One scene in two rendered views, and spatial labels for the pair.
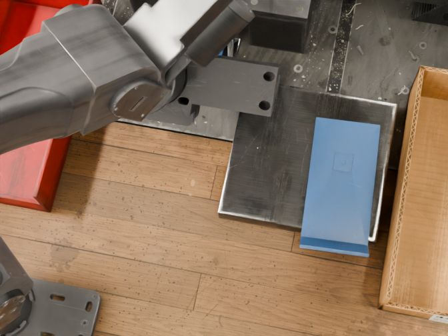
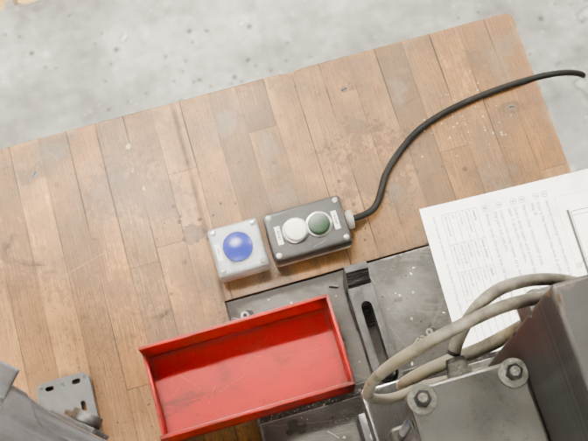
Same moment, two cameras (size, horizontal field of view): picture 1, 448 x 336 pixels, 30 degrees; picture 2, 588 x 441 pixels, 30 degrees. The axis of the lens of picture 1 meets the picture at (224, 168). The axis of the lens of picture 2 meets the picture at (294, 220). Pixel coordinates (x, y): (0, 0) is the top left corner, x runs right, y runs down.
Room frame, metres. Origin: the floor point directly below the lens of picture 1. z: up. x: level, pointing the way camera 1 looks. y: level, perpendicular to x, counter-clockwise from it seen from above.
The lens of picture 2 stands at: (0.36, -0.04, 2.32)
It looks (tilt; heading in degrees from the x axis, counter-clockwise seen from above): 72 degrees down; 59
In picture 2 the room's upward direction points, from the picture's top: 6 degrees counter-clockwise
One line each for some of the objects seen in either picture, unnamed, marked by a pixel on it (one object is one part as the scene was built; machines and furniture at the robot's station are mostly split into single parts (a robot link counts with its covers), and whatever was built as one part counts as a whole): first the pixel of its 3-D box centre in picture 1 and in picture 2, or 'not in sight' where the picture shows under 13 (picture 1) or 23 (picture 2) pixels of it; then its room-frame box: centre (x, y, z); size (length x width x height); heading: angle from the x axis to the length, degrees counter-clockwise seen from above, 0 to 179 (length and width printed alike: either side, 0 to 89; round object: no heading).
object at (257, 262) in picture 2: not in sight; (239, 253); (0.50, 0.35, 0.90); 0.07 x 0.07 x 0.06; 70
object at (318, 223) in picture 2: not in sight; (318, 225); (0.61, 0.31, 0.93); 0.03 x 0.03 x 0.02
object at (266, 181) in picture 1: (309, 160); not in sight; (0.29, -0.09, 0.91); 0.17 x 0.16 x 0.02; 70
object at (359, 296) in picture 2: not in sight; (376, 346); (0.57, 0.13, 0.95); 0.15 x 0.03 x 0.10; 70
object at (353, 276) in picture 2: not in sight; (360, 296); (0.59, 0.20, 0.95); 0.06 x 0.03 x 0.09; 70
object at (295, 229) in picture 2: not in sight; (295, 231); (0.58, 0.32, 0.93); 0.03 x 0.03 x 0.02
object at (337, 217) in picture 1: (341, 184); not in sight; (0.25, -0.12, 0.93); 0.15 x 0.07 x 0.03; 163
